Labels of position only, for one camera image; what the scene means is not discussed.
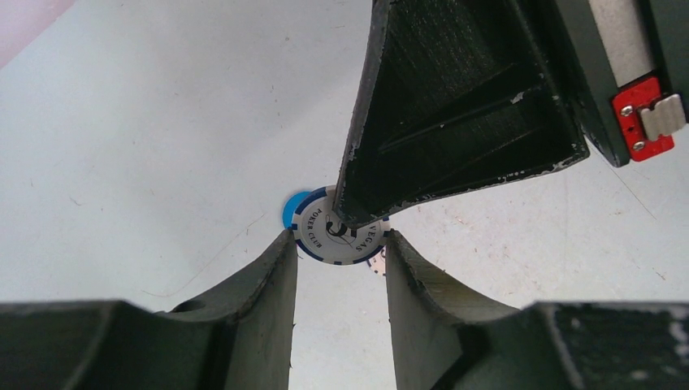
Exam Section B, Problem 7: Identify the white grey poker chip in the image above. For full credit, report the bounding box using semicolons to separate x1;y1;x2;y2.
290;185;391;266

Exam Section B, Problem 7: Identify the blue round button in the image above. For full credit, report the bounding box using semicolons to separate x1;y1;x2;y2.
281;191;310;229

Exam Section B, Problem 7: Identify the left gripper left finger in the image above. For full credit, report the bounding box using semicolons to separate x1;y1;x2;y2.
1;230;298;389

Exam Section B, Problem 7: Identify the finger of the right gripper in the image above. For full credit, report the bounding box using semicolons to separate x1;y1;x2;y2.
334;1;589;228

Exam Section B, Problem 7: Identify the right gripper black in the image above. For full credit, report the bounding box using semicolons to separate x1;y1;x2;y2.
521;1;688;167

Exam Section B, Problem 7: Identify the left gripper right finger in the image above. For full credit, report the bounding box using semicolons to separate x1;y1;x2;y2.
386;232;688;389

